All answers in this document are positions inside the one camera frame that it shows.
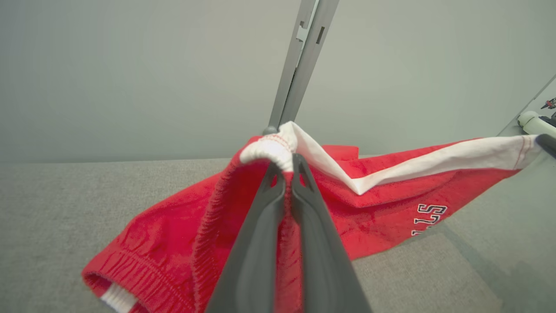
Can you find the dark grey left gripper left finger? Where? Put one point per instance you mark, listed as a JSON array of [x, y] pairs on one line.
[[247, 278]]

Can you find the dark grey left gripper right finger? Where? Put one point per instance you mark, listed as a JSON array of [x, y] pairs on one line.
[[325, 278]]

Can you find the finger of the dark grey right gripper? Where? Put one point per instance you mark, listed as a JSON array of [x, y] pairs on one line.
[[548, 143]]

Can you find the white cylindrical object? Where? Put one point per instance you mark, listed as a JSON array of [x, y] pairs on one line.
[[532, 121]]

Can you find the red Bulls 23 shorts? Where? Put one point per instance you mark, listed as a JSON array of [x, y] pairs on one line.
[[173, 243]]

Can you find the grey metal partition post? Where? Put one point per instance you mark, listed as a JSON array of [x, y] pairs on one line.
[[304, 65]]

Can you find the red black tool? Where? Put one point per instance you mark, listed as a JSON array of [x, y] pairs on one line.
[[551, 103]]

